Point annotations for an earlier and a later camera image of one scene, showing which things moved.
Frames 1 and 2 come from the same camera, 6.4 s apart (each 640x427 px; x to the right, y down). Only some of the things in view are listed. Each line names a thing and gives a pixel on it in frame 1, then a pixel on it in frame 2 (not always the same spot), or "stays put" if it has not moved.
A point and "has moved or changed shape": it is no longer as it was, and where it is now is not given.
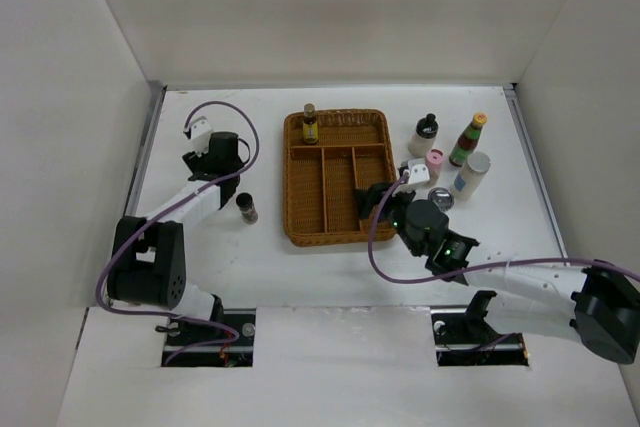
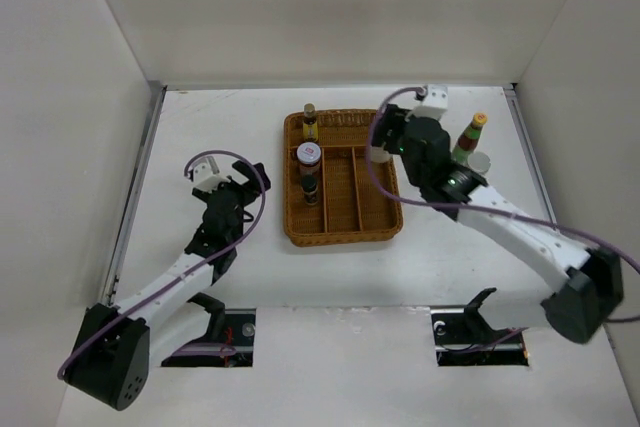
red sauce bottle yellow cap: (468, 140) stays put
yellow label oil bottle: (310, 132) stays put
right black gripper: (366, 199) -> (389, 121)
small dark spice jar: (249, 212) has moved or changed shape
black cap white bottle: (424, 136) has moved or changed shape
